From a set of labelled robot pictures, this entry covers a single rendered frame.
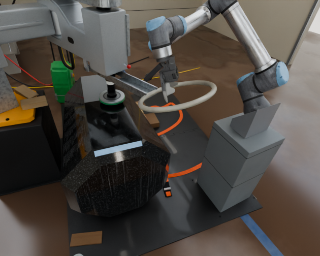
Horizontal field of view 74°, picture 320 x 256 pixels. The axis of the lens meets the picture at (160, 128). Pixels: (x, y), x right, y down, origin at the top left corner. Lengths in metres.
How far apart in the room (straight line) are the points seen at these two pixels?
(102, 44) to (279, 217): 2.19
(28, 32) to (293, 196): 2.91
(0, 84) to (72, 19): 0.77
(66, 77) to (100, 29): 1.98
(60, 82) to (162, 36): 2.61
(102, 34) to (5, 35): 0.78
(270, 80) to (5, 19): 1.88
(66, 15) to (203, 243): 2.14
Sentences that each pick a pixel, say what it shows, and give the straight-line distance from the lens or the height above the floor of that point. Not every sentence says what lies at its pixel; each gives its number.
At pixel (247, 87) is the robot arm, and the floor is 1.19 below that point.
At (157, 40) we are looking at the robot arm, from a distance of 1.00.
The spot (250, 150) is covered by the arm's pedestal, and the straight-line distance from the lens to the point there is 1.65.
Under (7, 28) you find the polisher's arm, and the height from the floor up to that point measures 1.41.
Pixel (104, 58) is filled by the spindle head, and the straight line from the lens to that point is 1.58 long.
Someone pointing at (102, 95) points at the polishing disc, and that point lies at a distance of 1.89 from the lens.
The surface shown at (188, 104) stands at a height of 1.31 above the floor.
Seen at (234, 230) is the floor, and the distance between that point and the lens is 2.25.
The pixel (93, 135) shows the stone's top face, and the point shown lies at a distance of 1.57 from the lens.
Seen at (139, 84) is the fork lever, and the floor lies 1.13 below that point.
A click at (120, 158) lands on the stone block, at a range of 1.49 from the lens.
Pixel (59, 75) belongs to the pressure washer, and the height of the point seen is 0.44.
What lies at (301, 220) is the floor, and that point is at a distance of 2.61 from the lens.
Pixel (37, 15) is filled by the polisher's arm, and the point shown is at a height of 1.46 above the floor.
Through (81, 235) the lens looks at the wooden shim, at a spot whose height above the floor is 0.03.
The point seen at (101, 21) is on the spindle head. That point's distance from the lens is 1.51.
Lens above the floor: 1.91
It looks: 40 degrees down
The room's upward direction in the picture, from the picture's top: 5 degrees clockwise
